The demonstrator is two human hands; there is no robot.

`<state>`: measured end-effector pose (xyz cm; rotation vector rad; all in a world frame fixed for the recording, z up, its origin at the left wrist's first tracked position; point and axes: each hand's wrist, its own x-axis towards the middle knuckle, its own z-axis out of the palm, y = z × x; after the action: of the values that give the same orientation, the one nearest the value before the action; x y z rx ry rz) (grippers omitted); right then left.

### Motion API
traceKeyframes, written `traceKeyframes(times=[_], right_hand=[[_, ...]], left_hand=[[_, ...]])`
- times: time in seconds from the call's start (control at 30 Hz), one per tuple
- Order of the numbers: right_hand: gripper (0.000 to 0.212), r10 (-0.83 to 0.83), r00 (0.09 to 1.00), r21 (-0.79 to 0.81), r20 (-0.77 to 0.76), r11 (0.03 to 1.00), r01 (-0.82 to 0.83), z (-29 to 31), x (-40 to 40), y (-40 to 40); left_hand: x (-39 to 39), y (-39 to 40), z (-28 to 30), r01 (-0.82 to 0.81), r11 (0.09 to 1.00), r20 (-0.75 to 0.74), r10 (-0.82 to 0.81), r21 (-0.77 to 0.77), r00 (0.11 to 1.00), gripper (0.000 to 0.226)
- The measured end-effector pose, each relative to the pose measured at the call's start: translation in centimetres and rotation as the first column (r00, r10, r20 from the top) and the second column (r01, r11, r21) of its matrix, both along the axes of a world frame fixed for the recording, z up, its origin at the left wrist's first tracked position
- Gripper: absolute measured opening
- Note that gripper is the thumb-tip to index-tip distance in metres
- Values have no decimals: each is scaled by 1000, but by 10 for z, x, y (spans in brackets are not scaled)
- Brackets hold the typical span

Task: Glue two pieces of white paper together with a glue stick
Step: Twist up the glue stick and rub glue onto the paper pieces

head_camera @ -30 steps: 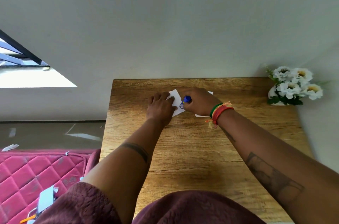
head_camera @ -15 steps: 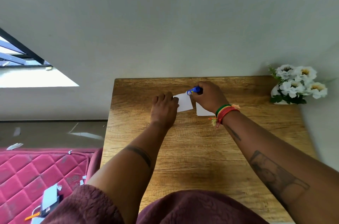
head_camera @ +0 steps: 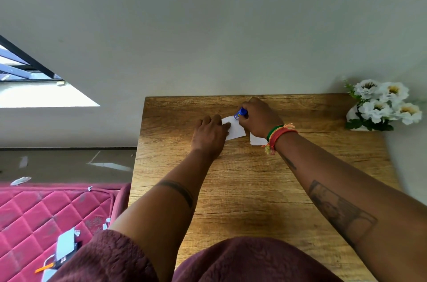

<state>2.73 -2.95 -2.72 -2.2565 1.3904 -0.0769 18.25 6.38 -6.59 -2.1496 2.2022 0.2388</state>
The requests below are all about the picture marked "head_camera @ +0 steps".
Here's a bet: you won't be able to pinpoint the white flower pot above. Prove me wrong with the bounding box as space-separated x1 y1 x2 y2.
346 104 371 132

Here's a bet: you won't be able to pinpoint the red green woven bracelets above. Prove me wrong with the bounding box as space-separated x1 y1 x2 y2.
262 122 298 156

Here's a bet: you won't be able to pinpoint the white paper piece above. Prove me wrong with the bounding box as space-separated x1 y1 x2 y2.
249 131 269 146
221 115 247 142

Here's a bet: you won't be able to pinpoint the person's left hand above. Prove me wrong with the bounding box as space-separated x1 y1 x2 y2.
190 114 232 161

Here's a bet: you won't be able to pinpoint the maroon fleece garment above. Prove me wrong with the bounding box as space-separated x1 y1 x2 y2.
50 229 344 282

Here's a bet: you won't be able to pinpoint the person's right forearm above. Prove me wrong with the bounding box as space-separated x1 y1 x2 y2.
275 131 427 282

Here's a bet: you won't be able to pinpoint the person's left forearm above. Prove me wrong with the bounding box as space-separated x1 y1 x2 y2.
110 150 222 282

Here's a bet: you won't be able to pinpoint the black device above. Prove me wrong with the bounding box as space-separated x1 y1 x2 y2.
52 242 82 270

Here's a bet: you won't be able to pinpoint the person's right hand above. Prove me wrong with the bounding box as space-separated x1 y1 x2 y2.
238 97 284 141

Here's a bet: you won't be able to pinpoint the pink quilted mattress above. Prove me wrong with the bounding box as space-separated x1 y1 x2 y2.
0 182 131 282

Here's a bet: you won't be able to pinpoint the white artificial flowers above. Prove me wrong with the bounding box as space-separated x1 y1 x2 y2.
343 78 423 132

